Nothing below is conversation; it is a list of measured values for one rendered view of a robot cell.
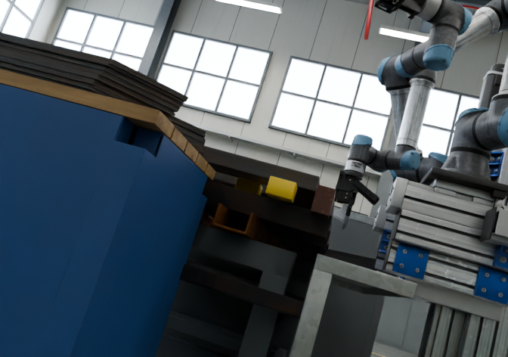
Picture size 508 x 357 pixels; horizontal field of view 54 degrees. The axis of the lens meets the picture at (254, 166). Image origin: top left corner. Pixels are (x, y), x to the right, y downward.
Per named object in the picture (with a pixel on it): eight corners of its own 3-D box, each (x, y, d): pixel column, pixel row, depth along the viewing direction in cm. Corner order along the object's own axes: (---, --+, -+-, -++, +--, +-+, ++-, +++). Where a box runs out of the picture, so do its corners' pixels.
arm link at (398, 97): (419, 188, 204) (403, 54, 194) (389, 186, 216) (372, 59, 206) (436, 181, 211) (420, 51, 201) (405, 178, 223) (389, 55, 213)
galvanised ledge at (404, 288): (313, 268, 101) (317, 253, 101) (319, 280, 226) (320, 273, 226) (413, 298, 97) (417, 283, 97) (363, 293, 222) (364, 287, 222)
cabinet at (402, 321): (373, 340, 938) (398, 240, 975) (372, 338, 985) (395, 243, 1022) (428, 358, 918) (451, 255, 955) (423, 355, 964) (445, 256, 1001)
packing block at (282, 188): (264, 192, 108) (270, 175, 109) (267, 196, 113) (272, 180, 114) (291, 200, 107) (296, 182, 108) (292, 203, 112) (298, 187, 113)
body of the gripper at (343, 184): (332, 202, 192) (340, 172, 194) (354, 209, 190) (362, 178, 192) (332, 199, 184) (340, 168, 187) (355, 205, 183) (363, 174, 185)
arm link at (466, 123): (472, 162, 160) (480, 123, 163) (503, 157, 148) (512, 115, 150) (441, 150, 158) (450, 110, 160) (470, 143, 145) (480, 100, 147)
